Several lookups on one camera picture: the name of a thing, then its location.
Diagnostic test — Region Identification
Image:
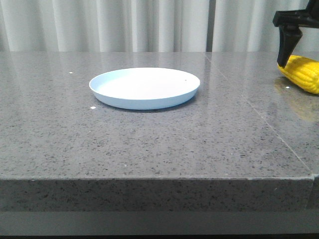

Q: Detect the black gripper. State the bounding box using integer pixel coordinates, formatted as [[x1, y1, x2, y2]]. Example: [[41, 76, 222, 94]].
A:
[[273, 0, 319, 68]]

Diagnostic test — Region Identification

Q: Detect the yellow corn cob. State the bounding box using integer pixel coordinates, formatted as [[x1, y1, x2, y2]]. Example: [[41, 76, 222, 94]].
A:
[[278, 55, 319, 95]]

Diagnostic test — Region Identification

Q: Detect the light blue round plate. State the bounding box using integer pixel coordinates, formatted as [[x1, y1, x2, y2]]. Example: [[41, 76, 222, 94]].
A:
[[89, 67, 200, 110]]

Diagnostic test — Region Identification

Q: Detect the white pleated curtain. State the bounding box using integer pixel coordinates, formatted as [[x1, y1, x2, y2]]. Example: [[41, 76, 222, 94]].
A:
[[0, 0, 307, 52]]

